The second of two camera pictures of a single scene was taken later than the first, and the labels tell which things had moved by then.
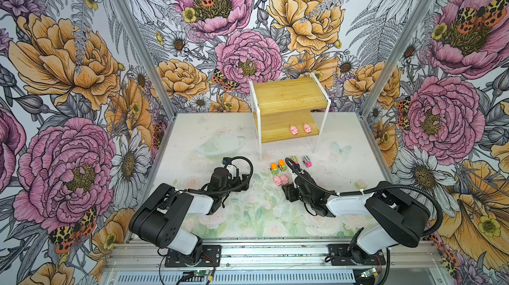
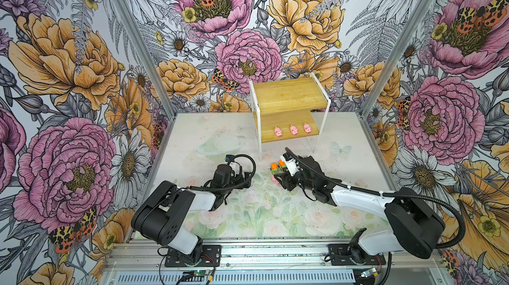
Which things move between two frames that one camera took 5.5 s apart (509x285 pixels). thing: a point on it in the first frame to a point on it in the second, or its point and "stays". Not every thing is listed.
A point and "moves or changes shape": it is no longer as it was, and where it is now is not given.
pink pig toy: (307, 128) stays
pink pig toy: (278, 180) stays
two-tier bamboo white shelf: (287, 109) stays
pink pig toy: (284, 179) moves or changes shape
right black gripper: (289, 192) to (286, 182)
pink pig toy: (293, 130) stays
